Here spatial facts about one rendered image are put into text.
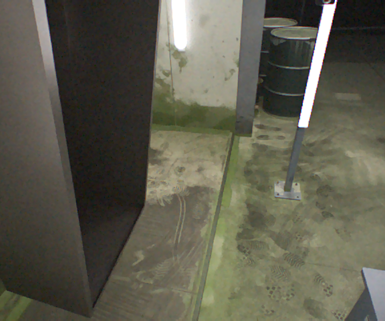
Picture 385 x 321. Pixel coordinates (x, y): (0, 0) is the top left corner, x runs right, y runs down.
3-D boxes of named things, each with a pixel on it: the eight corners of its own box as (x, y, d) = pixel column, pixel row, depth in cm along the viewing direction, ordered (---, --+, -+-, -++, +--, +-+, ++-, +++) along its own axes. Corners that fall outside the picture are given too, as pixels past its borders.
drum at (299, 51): (257, 100, 364) (264, 27, 312) (300, 98, 364) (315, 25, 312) (268, 121, 317) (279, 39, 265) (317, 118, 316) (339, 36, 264)
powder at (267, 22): (297, 21, 354) (297, 19, 353) (293, 29, 314) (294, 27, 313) (255, 19, 371) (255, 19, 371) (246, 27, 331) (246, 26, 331)
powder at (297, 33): (266, 31, 312) (266, 29, 312) (313, 28, 312) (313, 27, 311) (280, 41, 269) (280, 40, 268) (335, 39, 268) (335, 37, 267)
